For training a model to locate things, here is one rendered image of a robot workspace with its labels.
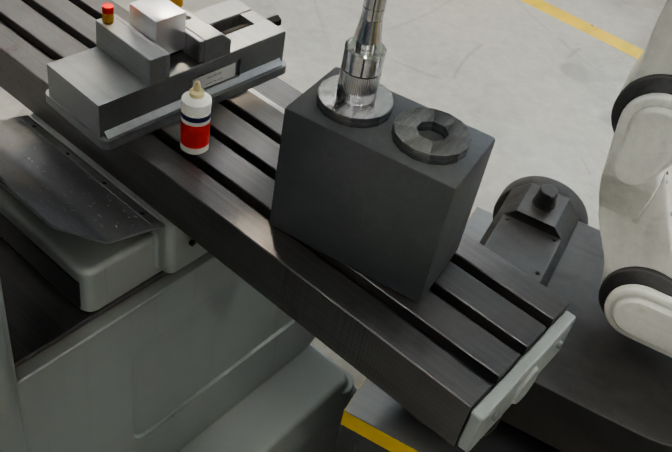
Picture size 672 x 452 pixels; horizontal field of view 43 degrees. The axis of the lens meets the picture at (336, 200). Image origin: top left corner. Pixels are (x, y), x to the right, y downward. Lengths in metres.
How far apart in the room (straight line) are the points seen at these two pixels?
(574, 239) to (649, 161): 0.48
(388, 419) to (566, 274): 0.44
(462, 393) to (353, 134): 0.31
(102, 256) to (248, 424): 0.67
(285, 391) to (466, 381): 0.88
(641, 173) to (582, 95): 2.05
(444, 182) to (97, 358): 0.62
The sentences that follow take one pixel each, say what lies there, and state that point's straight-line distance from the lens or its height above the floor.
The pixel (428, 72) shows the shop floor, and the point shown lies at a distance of 3.22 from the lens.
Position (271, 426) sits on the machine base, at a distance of 1.77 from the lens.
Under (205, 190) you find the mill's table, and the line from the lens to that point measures 1.13.
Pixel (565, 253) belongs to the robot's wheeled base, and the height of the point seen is 0.57.
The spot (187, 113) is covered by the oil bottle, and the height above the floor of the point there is 0.99.
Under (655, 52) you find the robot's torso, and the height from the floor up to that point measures 1.11.
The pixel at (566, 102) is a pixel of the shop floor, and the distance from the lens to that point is 3.29.
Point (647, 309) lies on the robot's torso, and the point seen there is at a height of 0.71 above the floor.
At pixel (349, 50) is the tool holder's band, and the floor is 1.18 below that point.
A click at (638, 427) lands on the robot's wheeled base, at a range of 1.51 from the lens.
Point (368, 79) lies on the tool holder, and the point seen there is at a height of 1.16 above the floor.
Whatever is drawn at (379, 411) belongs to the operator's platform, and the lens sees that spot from 1.57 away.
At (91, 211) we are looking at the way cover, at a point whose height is 0.86.
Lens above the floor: 1.67
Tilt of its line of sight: 41 degrees down
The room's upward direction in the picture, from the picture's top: 11 degrees clockwise
